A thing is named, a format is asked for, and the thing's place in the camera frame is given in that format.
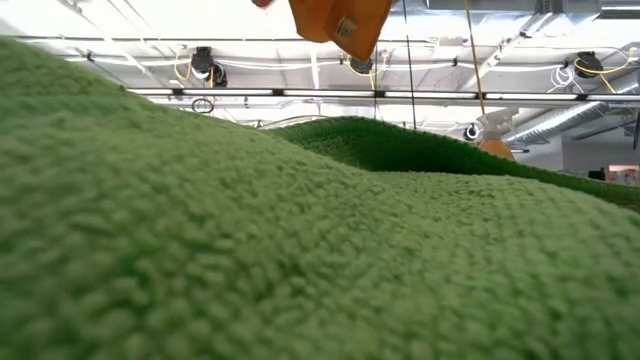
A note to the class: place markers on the long ceiling light strip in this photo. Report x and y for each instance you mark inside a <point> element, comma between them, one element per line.
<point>450,95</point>

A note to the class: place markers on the silver ventilation duct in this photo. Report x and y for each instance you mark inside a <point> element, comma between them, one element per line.
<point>560,120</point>

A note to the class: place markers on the orange spray bottle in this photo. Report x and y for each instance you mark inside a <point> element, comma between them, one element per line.
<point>497,148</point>

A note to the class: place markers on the orange microfiber towel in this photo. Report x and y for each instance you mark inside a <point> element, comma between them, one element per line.
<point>350,25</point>

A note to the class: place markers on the green microfiber towel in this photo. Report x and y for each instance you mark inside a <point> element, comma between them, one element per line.
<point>300,250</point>

